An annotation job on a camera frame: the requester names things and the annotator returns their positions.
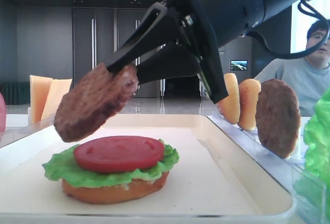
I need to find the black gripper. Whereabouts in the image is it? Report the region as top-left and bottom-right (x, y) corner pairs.
(107, 0), (228, 104)

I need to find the brown meat patty front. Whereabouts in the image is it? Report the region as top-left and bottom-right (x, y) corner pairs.
(54, 63), (139, 142)

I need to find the brown meat patty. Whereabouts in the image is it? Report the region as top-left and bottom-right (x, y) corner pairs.
(54, 63), (139, 142)
(255, 79), (301, 158)

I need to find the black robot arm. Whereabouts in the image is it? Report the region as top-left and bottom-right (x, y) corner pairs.
(107, 0), (309, 103)

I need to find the yellow cheese slice right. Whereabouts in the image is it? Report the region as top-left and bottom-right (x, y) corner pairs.
(41, 78), (72, 120)

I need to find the yellow cheese slice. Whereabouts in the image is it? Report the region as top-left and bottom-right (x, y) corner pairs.
(29, 75), (53, 124)
(41, 78), (72, 120)

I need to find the red tomato slice on bun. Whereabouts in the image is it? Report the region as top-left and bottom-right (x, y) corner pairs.
(73, 136), (164, 173)

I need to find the yellow cheese slice left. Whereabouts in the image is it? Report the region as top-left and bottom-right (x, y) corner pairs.
(29, 75), (53, 124)

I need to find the brown meat patty rear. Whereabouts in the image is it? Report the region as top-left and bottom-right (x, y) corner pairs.
(255, 79), (301, 158)

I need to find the green lettuce leaf on bun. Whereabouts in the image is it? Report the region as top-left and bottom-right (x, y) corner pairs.
(42, 144), (179, 188)

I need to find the green lettuce pile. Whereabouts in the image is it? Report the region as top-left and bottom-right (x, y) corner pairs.
(294, 90), (329, 219)

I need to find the pink tomato slice left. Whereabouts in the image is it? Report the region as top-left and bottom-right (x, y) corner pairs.
(0, 93), (7, 133)

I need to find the dark double door middle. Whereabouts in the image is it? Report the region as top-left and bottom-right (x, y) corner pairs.
(117, 9), (160, 98)

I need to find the dark double door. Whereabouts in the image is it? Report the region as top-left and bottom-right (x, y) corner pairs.
(117, 9), (160, 98)
(73, 8), (114, 85)

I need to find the dark double door left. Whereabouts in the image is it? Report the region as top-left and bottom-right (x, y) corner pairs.
(73, 8), (114, 85)

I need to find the orange bun slice far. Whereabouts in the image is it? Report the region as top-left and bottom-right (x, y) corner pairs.
(217, 73), (240, 124)

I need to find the orange bun slice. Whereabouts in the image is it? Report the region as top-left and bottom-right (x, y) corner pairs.
(238, 78), (261, 131)
(217, 73), (240, 124)

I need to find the orange bun slice near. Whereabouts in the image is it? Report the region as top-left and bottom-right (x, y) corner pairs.
(238, 78), (261, 131)

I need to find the cream plastic tray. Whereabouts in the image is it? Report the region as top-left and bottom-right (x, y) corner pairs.
(1, 114), (296, 223)

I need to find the bottom bun slice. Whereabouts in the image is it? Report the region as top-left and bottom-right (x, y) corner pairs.
(61, 172), (169, 204)

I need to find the man in grey shirt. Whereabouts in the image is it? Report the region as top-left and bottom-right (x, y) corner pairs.
(254, 19), (330, 118)

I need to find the clear acrylic left rack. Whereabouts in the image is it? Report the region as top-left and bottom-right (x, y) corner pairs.
(1, 107), (55, 148)

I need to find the clear acrylic rack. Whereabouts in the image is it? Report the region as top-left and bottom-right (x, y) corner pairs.
(209, 113), (329, 223)
(1, 107), (55, 148)

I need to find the clear acrylic right rack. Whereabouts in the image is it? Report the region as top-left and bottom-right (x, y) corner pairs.
(209, 113), (329, 223)

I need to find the small wall screen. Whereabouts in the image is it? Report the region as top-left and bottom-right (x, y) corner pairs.
(230, 60), (248, 71)

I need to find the black cable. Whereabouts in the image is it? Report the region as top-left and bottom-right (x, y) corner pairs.
(247, 0), (330, 60)

